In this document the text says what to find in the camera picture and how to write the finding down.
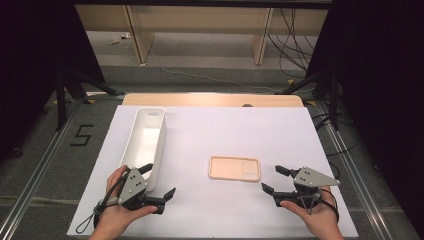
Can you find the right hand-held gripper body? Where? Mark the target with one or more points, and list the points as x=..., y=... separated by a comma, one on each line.
x=310, y=180

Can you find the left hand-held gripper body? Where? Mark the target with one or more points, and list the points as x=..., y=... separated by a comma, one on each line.
x=133, y=188

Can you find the beige phone case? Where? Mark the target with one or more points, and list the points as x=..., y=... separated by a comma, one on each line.
x=230, y=168

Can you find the person's left hand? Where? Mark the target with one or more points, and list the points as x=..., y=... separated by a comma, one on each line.
x=115, y=216

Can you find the person's right hand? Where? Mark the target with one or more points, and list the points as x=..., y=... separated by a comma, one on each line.
x=321, y=216

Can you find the white plastic bin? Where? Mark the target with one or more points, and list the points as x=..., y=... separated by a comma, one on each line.
x=145, y=143

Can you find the white table sheet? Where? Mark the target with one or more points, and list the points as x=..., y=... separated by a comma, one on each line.
x=216, y=133

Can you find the black metal stand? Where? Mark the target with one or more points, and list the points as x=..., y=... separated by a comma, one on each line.
x=333, y=100
x=61, y=100

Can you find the wooden table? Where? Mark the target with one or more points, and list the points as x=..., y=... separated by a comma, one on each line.
x=206, y=99

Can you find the dark curtain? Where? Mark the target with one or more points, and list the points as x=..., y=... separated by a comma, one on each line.
x=383, y=83
x=30, y=66

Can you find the small white plug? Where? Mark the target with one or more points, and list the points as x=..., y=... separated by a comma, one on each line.
x=115, y=40

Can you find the beige wooden shelf unit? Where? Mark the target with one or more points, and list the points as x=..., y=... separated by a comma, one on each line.
x=200, y=20

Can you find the aluminium floor rail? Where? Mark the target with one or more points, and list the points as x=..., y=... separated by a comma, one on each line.
x=40, y=163
x=353, y=166

